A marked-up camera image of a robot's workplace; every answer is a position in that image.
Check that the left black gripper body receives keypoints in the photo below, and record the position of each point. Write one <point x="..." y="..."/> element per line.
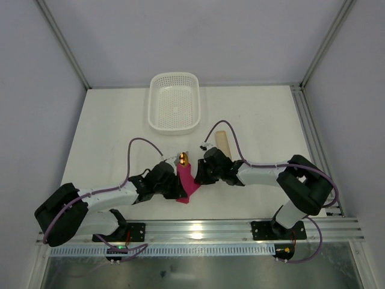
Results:
<point x="179" y="186"/>

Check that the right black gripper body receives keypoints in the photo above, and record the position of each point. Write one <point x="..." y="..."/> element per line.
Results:
<point x="203" y="172"/>

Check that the magenta paper napkin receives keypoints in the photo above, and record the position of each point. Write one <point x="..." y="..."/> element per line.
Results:
<point x="187" y="181"/>

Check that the gold spoon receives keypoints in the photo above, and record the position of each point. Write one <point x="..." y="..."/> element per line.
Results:
<point x="183" y="159"/>

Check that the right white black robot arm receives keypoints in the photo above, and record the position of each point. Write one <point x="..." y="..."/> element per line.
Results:
<point x="306" y="187"/>

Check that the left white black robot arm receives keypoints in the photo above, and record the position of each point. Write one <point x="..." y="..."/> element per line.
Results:
<point x="71" y="212"/>

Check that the beige utensil tray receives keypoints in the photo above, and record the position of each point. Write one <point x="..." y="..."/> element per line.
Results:
<point x="223" y="143"/>

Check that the white perforated plastic basket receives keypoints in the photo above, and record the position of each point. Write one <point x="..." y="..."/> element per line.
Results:
<point x="174" y="103"/>

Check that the left black connector box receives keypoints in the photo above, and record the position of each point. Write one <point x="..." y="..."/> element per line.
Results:
<point x="116" y="254"/>

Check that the black connector box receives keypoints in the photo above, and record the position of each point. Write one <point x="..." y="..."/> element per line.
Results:
<point x="284" y="252"/>
<point x="116" y="254"/>

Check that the right black connector box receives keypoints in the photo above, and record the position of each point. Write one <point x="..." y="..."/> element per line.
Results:
<point x="284" y="252"/>

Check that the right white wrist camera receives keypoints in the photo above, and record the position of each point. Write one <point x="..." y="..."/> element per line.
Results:
<point x="206" y="146"/>

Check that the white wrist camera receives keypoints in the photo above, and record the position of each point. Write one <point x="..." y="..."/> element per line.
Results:
<point x="171" y="160"/>
<point x="206" y="146"/>

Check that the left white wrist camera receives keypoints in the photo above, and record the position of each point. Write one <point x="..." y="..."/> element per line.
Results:
<point x="171" y="160"/>

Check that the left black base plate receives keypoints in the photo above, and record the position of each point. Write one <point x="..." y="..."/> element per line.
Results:
<point x="131" y="232"/>

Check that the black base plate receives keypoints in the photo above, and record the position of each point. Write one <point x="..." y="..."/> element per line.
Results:
<point x="131" y="232"/>
<point x="261" y="230"/>

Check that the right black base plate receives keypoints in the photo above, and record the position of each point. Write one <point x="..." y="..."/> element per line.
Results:
<point x="261" y="230"/>

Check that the slotted white cable duct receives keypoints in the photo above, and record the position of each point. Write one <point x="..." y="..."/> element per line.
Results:
<point x="171" y="250"/>

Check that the right aluminium side rail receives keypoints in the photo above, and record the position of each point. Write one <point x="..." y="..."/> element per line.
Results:
<point x="310" y="131"/>

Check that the aluminium front rail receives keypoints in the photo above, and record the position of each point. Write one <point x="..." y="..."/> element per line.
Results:
<point x="333" y="229"/>

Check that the right aluminium frame post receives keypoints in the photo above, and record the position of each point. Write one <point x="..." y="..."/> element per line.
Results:
<point x="328" y="39"/>

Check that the aluminium frame post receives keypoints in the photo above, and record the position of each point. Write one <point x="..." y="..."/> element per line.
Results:
<point x="328" y="39"/>
<point x="60" y="38"/>

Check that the left aluminium frame post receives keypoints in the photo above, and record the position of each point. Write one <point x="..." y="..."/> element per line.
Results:
<point x="60" y="38"/>

